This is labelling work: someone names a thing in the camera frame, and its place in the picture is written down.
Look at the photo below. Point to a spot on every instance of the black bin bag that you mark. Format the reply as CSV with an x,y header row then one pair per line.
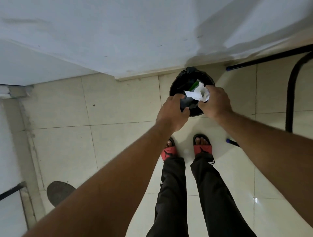
x,y
181,83

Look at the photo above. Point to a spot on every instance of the person's right forearm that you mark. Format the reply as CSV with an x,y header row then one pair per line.
x,y
269,151

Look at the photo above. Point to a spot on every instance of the person's left thumb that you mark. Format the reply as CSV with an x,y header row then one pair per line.
x,y
185,112

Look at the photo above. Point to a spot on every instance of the person's left hand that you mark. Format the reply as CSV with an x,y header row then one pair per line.
x,y
168,114

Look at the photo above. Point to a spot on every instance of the black metal bar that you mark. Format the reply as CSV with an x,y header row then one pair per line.
x,y
11,191

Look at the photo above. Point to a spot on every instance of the person's right thumb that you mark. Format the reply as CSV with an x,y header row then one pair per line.
x,y
202,104

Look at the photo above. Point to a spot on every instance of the green packet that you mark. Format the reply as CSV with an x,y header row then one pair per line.
x,y
194,86

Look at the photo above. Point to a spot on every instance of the person's right hand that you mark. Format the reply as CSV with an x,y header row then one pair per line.
x,y
217,102

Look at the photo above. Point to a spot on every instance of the person's left forearm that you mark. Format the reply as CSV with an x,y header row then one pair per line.
x,y
110,185

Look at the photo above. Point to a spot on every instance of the red and black right slipper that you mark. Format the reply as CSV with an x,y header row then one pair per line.
x,y
203,149

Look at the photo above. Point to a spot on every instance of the black trousers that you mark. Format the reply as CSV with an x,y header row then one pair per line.
x,y
215,195

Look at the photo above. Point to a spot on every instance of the crumpled white paper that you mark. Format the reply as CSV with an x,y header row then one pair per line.
x,y
198,94

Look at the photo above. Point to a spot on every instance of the red and black left slipper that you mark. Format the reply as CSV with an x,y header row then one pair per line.
x,y
169,152

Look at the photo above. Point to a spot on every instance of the dark round floor cover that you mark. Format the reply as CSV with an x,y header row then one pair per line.
x,y
60,193

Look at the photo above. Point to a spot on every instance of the red and black slipper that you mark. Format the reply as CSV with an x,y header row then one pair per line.
x,y
203,149
169,152

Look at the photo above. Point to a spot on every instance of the black metal tube frame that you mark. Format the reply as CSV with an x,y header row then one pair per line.
x,y
290,97

